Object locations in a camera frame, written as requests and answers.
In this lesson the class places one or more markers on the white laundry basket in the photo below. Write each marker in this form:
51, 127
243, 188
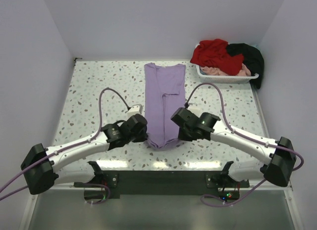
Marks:
224, 79

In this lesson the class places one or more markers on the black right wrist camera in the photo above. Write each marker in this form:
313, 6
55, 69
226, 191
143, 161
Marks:
195, 109

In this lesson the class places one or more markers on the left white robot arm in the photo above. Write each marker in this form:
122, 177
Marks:
43, 167

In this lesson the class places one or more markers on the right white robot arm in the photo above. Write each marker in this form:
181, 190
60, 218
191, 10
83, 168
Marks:
272, 160

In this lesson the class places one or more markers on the black t shirt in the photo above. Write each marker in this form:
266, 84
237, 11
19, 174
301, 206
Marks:
253, 60

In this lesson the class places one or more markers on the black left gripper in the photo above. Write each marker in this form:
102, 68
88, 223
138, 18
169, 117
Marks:
143, 137

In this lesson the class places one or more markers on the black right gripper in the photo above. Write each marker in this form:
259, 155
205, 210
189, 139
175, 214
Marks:
183, 136

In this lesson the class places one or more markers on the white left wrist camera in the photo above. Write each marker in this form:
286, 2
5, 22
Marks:
135, 109

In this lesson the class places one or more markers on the lilac t shirt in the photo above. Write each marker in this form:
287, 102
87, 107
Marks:
164, 94

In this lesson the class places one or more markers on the red t shirt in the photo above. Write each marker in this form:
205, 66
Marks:
212, 53

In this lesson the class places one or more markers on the aluminium frame rail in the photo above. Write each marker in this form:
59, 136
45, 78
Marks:
112, 159

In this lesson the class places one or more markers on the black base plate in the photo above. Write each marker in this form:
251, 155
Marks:
113, 184

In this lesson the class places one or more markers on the pink t shirt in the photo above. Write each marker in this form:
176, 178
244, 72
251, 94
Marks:
212, 71

